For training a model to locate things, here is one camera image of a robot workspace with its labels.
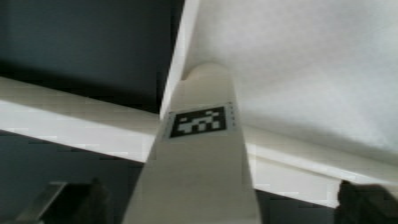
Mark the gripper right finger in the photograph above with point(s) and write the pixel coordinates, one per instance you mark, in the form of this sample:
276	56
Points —
368	205

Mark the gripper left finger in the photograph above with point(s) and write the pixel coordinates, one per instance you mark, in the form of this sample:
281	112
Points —
72	203

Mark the white desk leg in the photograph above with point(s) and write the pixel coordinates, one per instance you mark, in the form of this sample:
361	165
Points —
194	188

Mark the white desk top tray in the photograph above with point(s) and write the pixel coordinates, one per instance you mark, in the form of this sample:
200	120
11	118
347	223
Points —
310	52

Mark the white front rail fence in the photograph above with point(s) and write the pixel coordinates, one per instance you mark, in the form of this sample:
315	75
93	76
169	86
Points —
299	169

